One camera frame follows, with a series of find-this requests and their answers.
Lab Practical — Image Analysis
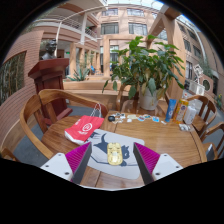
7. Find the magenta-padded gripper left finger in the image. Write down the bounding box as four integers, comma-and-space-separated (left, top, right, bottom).
40, 142, 93, 185

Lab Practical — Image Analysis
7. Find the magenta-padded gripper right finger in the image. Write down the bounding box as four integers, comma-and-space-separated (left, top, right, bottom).
133, 142, 184, 185

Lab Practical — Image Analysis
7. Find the white mouse pad, dark print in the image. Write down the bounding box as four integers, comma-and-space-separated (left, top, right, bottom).
87, 132, 146, 180

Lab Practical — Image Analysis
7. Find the red paper bag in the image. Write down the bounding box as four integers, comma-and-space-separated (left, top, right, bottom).
64, 103, 105, 146

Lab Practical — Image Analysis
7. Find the small clear plastic pack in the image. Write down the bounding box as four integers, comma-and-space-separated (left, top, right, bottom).
178, 123, 192, 132

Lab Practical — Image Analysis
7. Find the black flat box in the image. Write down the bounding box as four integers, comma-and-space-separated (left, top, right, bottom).
205, 143, 219, 162

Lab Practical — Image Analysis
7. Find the blue squeeze tube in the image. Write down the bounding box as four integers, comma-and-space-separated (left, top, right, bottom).
165, 98, 178, 124

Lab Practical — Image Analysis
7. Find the yellow dish soap bottle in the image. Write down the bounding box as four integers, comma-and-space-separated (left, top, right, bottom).
173, 93, 190, 125

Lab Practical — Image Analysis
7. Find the white pump bottle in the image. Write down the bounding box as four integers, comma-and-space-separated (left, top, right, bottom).
183, 99, 198, 126

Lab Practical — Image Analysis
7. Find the white outdoor sculpture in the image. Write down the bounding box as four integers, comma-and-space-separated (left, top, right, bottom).
188, 64, 206, 96

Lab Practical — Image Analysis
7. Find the green potted plant, white pot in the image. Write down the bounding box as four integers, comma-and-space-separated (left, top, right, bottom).
101, 34, 186, 111

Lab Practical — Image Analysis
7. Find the dark bust statue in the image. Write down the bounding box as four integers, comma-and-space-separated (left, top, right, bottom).
40, 38, 58, 61

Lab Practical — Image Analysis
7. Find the dark red wooden pedestal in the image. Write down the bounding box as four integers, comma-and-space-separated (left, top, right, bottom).
27, 58, 74, 126

